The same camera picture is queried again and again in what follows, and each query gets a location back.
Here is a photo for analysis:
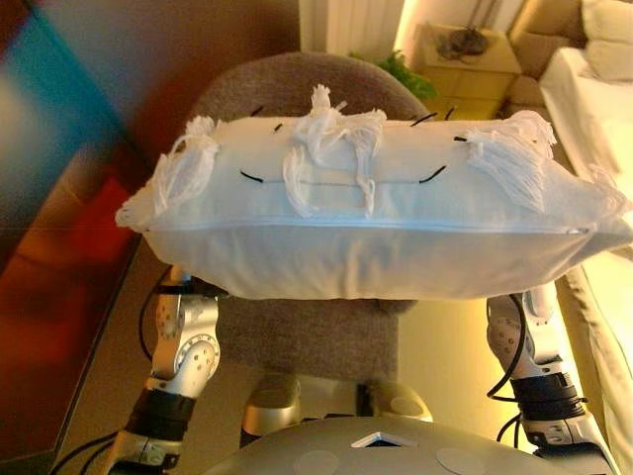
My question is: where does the white bed sheet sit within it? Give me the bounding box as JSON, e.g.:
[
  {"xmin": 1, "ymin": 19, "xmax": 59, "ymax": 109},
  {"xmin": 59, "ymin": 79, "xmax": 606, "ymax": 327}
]
[{"xmin": 538, "ymin": 47, "xmax": 633, "ymax": 174}]

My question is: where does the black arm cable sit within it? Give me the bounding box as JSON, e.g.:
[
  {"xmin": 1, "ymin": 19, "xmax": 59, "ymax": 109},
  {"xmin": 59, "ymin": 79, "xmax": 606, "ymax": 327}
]
[
  {"xmin": 486, "ymin": 306, "xmax": 531, "ymax": 403},
  {"xmin": 138, "ymin": 289, "xmax": 167, "ymax": 362}
]

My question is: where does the grey robot torso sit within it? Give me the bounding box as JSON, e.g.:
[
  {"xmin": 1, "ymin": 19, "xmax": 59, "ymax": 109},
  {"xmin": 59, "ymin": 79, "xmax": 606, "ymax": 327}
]
[{"xmin": 205, "ymin": 417, "xmax": 617, "ymax": 475}]

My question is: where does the green potted plant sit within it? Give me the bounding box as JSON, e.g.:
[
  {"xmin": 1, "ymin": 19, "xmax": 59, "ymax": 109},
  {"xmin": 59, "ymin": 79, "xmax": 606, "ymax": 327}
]
[{"xmin": 348, "ymin": 48, "xmax": 439, "ymax": 103}]

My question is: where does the silver robot leg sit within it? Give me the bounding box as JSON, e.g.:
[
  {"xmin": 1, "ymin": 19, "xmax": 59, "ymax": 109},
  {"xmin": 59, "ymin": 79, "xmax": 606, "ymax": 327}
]
[
  {"xmin": 354, "ymin": 378, "xmax": 435, "ymax": 425},
  {"xmin": 240, "ymin": 373, "xmax": 304, "ymax": 446}
]

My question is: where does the iridescent glossy panel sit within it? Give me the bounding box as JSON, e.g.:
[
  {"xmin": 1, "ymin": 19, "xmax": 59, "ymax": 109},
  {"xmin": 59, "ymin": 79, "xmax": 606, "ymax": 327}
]
[{"xmin": 0, "ymin": 0, "xmax": 169, "ymax": 461}]

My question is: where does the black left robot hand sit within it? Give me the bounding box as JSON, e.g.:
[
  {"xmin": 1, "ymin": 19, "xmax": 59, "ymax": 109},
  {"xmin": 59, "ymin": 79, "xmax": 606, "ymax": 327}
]
[{"xmin": 156, "ymin": 265, "xmax": 219, "ymax": 299}]

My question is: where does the white tasselled cushion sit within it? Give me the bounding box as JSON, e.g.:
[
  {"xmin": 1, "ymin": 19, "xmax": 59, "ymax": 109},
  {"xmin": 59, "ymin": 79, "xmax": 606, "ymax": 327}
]
[{"xmin": 114, "ymin": 84, "xmax": 633, "ymax": 302}]

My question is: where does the silver right robot leg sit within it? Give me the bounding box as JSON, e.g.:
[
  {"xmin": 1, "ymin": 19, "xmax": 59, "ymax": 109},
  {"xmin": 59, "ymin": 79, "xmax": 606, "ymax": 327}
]
[{"xmin": 354, "ymin": 378, "xmax": 435, "ymax": 425}]

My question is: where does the beige tufted headboard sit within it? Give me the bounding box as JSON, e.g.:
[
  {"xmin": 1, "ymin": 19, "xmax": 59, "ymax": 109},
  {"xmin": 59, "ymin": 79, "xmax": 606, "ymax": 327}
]
[{"xmin": 506, "ymin": 0, "xmax": 592, "ymax": 108}]

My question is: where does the silver left robot leg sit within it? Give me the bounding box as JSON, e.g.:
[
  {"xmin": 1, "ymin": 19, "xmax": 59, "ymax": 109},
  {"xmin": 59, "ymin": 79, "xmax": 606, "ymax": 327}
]
[{"xmin": 240, "ymin": 373, "xmax": 304, "ymax": 446}]

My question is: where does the grey upholstered armchair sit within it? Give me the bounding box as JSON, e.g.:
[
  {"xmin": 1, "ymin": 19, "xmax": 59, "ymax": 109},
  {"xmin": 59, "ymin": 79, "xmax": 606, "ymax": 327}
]
[{"xmin": 190, "ymin": 50, "xmax": 431, "ymax": 382}]

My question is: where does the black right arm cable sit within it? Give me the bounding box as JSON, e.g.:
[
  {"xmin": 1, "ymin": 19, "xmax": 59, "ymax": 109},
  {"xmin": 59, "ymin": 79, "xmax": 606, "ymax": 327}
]
[{"xmin": 486, "ymin": 306, "xmax": 531, "ymax": 403}]

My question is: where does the white curtain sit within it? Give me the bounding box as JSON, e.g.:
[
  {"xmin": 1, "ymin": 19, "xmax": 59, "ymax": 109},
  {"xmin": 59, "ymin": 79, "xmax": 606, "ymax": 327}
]
[{"xmin": 298, "ymin": 0, "xmax": 403, "ymax": 59}]

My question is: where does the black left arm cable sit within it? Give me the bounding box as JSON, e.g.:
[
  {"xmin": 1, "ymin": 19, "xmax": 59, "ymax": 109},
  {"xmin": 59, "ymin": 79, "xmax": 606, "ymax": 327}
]
[{"xmin": 138, "ymin": 289, "xmax": 167, "ymax": 362}]

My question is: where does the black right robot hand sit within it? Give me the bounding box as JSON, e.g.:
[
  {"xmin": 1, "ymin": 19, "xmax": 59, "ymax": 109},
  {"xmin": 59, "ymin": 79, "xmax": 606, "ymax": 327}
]
[{"xmin": 511, "ymin": 284, "xmax": 560, "ymax": 326}]

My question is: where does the beige wooden nightstand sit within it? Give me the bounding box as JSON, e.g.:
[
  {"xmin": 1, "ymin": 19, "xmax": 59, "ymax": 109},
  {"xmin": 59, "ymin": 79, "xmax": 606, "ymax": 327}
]
[{"xmin": 409, "ymin": 22, "xmax": 523, "ymax": 123}]

